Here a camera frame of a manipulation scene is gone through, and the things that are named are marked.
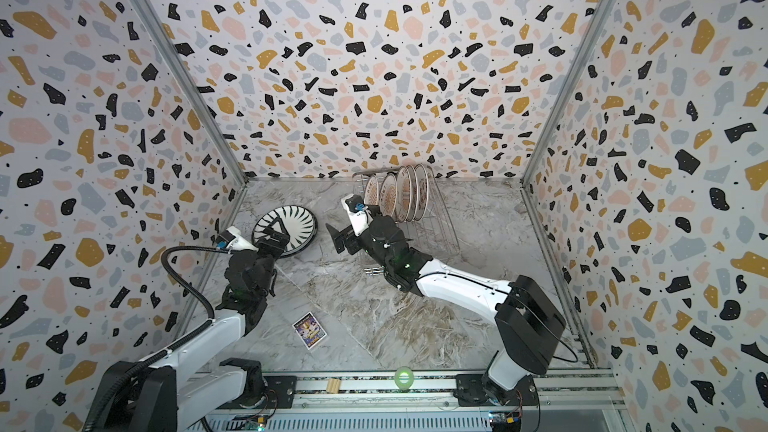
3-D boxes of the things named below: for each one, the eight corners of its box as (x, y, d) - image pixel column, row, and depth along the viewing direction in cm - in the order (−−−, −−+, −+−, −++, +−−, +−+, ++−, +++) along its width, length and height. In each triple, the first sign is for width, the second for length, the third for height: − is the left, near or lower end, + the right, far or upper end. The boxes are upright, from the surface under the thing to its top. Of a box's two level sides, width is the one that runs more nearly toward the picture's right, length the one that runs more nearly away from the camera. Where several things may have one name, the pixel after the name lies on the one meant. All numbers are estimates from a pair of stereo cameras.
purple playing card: (308, 350, 82) (306, 347, 81) (294, 328, 86) (291, 325, 84) (327, 334, 85) (326, 331, 83) (312, 314, 89) (310, 311, 87)
